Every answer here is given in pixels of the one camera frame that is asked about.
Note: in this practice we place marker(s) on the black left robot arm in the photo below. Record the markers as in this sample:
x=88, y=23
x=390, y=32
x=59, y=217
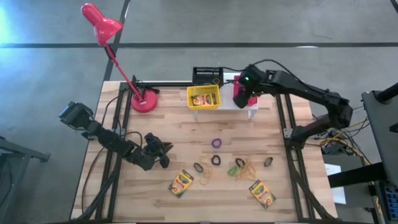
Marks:
x=109, y=140

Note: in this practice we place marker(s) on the black plastic basket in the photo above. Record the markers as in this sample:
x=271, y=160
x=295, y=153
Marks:
x=202, y=74

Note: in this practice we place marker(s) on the grey metal cart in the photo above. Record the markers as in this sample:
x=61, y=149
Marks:
x=31, y=151

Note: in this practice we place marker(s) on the backlit keyboard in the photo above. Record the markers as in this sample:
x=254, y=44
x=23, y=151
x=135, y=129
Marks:
x=391, y=199

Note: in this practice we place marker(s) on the white paper sheet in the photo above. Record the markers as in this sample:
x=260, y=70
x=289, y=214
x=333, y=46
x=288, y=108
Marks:
x=332, y=169

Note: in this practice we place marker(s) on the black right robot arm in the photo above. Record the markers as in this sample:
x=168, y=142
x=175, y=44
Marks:
x=311, y=91

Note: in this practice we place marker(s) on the yellow plastic basket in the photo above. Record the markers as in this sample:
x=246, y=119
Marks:
x=203, y=88

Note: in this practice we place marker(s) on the red plastic basket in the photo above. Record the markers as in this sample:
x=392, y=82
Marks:
x=252, y=100

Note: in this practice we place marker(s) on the red desk lamp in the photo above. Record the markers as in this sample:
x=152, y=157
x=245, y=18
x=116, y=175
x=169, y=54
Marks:
x=144, y=101

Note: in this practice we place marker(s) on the black support beam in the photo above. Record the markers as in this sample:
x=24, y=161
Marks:
x=357, y=175

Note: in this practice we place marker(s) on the white small shelf table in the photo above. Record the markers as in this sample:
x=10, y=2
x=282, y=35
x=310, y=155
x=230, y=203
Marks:
x=227, y=96

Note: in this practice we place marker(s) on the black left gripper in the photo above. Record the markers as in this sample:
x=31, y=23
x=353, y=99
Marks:
x=147, y=157

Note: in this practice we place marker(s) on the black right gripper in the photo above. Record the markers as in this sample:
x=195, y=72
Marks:
x=253, y=81

